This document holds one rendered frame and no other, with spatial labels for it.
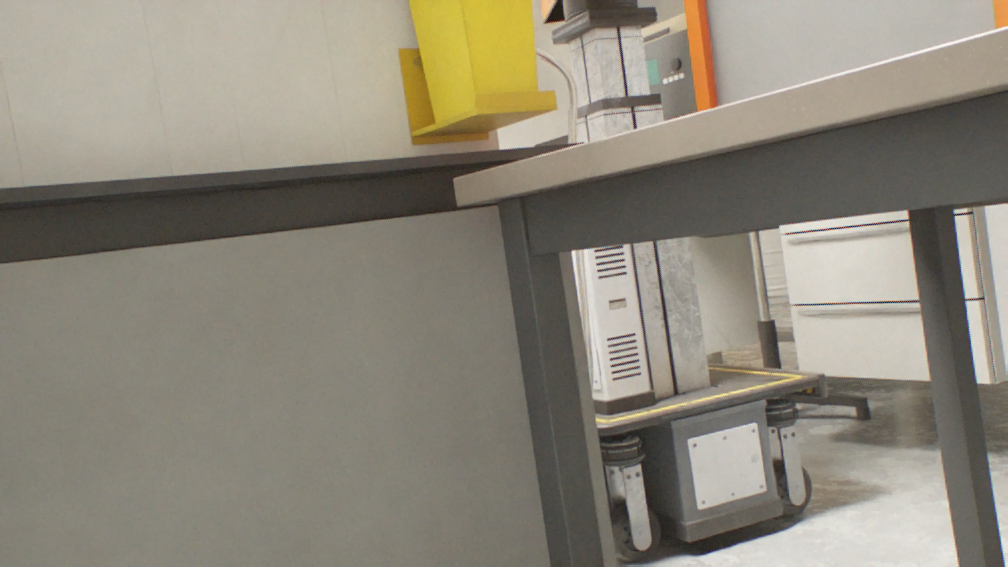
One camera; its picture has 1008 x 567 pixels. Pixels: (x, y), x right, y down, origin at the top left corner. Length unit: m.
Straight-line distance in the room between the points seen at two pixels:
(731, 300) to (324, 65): 2.44
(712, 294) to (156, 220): 2.51
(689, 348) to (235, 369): 1.28
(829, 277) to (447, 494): 1.65
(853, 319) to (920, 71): 1.95
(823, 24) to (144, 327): 0.71
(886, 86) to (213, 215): 0.63
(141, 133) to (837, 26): 0.67
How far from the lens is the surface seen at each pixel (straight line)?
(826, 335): 2.63
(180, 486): 1.00
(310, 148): 1.07
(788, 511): 2.19
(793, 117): 0.70
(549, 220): 0.96
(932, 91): 0.64
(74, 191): 0.93
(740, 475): 2.04
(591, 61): 2.12
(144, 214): 1.00
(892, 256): 2.49
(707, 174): 0.80
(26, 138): 1.00
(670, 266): 2.09
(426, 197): 1.11
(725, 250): 3.37
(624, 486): 1.95
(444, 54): 1.07
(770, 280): 6.67
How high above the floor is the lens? 0.64
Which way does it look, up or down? 3 degrees down
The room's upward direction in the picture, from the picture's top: 8 degrees counter-clockwise
